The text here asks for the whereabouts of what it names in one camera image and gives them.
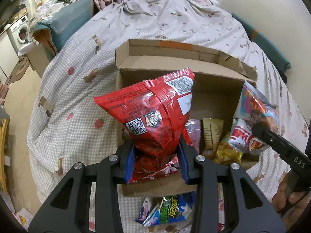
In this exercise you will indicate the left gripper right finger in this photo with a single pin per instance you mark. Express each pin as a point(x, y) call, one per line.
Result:
point(246, 207)

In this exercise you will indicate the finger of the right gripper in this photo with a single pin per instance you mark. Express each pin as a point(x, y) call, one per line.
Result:
point(286, 150)

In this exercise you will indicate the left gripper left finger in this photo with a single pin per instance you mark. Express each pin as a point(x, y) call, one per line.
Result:
point(67, 208)

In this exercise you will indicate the yellow snack bag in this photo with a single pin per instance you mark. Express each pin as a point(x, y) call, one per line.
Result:
point(226, 154)

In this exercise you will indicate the pink sachet snack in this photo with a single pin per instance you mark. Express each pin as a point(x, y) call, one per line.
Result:
point(193, 127)

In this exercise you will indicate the beige brown snack pouch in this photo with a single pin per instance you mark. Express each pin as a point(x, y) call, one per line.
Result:
point(212, 131)

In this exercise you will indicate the blue Lonely God chips bag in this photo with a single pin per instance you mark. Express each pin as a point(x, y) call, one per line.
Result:
point(172, 209)

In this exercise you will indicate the white red Oishi shrimp bag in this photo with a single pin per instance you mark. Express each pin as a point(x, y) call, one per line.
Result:
point(255, 123)

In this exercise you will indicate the large red snack bag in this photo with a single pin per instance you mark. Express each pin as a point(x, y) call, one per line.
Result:
point(154, 113)

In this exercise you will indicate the person's right hand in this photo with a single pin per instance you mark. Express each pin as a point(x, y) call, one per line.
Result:
point(299, 200)

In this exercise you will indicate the checked bed quilt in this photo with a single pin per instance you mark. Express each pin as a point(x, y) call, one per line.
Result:
point(67, 126)

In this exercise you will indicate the brown cardboard box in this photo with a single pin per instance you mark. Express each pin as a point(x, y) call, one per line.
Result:
point(219, 77)

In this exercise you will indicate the teal bed side cushion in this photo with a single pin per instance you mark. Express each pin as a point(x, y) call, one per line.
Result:
point(272, 52)

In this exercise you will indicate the white washing machine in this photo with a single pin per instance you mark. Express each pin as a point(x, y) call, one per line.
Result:
point(17, 32)

